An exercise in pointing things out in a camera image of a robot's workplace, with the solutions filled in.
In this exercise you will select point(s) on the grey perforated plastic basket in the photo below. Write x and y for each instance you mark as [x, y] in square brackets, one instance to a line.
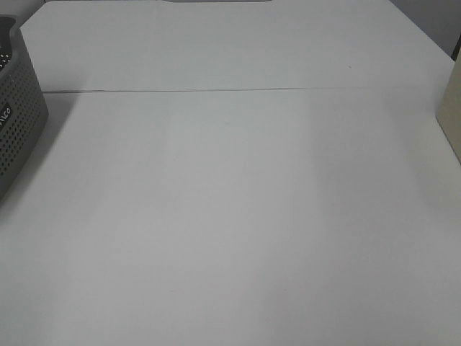
[24, 112]

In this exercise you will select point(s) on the beige box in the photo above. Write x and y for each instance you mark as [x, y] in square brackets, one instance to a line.
[448, 114]

